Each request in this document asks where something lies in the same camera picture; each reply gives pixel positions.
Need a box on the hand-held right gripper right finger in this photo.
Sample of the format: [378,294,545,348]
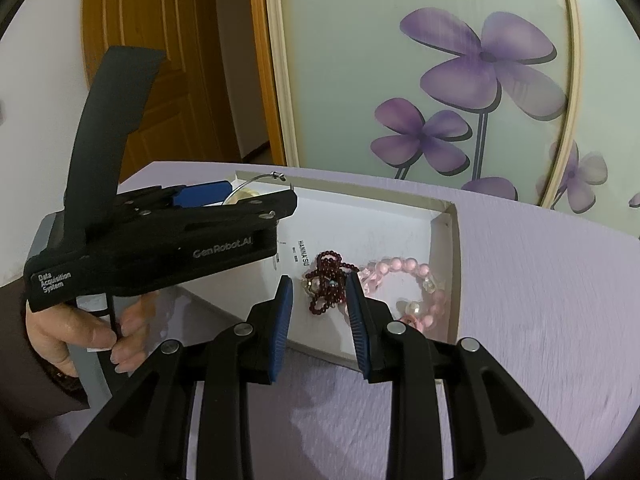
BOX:
[345,272,586,480]

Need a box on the person's left forearm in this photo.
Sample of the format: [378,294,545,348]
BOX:
[0,284,92,443]

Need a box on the wooden door frame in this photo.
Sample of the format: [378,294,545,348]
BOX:
[246,0,297,167]

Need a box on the grey jewelry tray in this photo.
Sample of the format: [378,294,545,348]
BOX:
[115,174,461,387]

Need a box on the person's left hand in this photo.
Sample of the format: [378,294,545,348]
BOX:
[25,291,157,377]

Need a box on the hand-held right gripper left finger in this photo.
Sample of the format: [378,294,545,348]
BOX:
[55,275,295,480]

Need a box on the beige wrist watch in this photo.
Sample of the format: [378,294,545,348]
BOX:
[225,187,262,206]

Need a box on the flower print wardrobe door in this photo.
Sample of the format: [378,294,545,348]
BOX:
[542,0,640,242]
[262,0,584,207]

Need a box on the purple tablecloth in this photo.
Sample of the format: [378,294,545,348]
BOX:
[10,160,640,480]

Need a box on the dark red bead bracelet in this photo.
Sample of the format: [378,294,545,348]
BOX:
[301,249,359,317]

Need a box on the pink bead bracelet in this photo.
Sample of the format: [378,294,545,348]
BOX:
[357,256,449,334]

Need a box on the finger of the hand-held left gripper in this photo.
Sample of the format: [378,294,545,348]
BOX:
[210,189,299,231]
[117,181,235,211]

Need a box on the thin silver bangle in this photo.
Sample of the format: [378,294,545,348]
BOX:
[220,172,297,211]

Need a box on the wooden door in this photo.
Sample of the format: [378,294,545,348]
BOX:
[82,0,273,177]

